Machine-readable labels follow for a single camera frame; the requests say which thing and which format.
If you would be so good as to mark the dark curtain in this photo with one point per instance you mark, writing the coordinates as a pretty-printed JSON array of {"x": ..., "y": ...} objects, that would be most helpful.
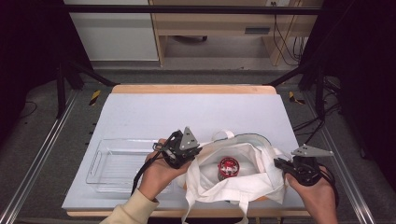
[
  {"x": 361, "y": 62},
  {"x": 28, "y": 46}
]

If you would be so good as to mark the black metal frame stand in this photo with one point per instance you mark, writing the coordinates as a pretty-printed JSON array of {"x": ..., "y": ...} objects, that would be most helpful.
[
  {"x": 319, "y": 93},
  {"x": 62, "y": 87}
]

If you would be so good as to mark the red-lidded jar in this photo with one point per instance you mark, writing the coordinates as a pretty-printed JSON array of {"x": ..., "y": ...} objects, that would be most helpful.
[{"x": 228, "y": 168}]

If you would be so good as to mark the person's right hand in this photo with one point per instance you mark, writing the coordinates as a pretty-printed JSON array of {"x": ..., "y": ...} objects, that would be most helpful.
[{"x": 314, "y": 199}]

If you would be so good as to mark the aluminium floor rail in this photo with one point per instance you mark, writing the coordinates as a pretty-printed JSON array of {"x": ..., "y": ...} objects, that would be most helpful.
[
  {"x": 342, "y": 161},
  {"x": 37, "y": 158}
]

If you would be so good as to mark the light wooden desk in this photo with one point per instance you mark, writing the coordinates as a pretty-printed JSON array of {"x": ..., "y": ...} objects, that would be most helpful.
[{"x": 218, "y": 23}]

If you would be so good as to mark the white cabinet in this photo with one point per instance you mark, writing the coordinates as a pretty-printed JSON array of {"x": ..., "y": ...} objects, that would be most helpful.
[{"x": 115, "y": 37}]

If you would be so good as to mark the pale blue table mat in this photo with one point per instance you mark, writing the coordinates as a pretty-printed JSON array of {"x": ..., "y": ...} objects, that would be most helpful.
[{"x": 174, "y": 115}]

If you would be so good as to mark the clear plastic tray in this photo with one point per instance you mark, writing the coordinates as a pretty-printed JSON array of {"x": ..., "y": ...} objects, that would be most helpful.
[{"x": 115, "y": 168}]

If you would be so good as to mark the black horizontal frame bar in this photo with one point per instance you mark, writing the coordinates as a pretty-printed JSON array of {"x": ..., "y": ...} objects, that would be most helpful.
[{"x": 186, "y": 9}]

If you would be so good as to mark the white patterned tote bag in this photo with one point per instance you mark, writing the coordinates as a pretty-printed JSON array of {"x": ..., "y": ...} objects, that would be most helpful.
[{"x": 236, "y": 183}]

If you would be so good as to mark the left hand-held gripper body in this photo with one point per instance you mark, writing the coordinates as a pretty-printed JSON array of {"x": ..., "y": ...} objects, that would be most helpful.
[{"x": 182, "y": 146}]

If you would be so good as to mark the yellow black tape marker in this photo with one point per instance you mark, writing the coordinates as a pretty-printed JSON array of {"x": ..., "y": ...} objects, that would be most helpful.
[
  {"x": 95, "y": 97},
  {"x": 294, "y": 98}
]

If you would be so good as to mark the wooden table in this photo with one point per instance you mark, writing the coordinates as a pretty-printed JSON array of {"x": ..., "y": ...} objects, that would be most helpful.
[{"x": 193, "y": 89}]

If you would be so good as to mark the person's left hand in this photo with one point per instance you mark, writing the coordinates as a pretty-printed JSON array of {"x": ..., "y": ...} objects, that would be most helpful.
[{"x": 158, "y": 179}]

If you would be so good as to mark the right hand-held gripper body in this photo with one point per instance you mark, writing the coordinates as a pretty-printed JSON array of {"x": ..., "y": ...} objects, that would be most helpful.
[{"x": 306, "y": 168}]

